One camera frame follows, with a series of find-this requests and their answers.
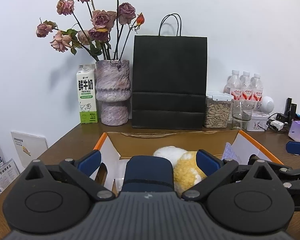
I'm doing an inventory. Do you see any middle clear water bottle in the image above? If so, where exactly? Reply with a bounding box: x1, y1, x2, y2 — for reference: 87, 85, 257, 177
240, 71, 253, 100

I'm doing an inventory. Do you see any green white milk carton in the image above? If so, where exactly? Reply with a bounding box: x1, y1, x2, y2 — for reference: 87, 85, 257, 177
76, 64, 98, 124

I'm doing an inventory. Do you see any purple fabric drawstring pouch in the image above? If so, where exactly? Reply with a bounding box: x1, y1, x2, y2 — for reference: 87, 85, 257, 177
222, 142, 241, 163

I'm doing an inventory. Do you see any left clear water bottle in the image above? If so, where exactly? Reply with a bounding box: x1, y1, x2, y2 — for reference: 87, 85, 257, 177
224, 70, 242, 100

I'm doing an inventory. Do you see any clear water bottle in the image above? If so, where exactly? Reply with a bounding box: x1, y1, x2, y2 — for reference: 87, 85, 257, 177
250, 73, 263, 101
224, 70, 242, 100
240, 71, 253, 100

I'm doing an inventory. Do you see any white board against wall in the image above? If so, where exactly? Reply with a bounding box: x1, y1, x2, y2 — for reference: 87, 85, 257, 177
11, 132, 48, 168

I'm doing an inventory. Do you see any right clear water bottle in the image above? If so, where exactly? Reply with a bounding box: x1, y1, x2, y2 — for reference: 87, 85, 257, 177
250, 73, 263, 101

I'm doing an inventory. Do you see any translucent plastic wipes box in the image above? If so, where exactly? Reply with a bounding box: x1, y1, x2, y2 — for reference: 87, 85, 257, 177
114, 178, 124, 193

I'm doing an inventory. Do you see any clear container with seeds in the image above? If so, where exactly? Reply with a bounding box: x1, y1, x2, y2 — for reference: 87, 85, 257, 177
204, 91, 234, 128

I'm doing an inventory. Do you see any yellow white plush toy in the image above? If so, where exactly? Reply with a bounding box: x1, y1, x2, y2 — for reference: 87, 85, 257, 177
153, 146, 207, 196

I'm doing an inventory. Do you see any white charger plug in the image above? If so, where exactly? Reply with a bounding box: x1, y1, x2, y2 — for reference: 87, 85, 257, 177
270, 120, 285, 131

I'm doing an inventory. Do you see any dried pink rose bouquet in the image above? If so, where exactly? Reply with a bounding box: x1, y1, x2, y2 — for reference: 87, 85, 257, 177
36, 0, 145, 61

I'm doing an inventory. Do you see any black paper shopping bag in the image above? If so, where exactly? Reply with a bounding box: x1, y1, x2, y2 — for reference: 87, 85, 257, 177
132, 13, 208, 130

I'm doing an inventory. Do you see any red orange cardboard box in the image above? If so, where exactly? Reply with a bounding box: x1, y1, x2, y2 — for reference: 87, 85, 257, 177
94, 130, 283, 190

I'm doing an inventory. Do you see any navy blue zip case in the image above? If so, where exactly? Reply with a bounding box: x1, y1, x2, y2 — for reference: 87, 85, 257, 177
121, 155, 174, 192

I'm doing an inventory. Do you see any purple marbled ceramic vase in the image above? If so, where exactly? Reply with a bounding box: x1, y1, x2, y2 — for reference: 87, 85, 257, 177
96, 60, 131, 126

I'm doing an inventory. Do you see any empty clear glass jar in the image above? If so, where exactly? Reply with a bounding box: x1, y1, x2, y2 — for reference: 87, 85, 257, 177
232, 100, 255, 130

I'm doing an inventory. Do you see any black upright device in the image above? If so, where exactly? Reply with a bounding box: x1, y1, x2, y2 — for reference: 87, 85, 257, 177
284, 98, 297, 124

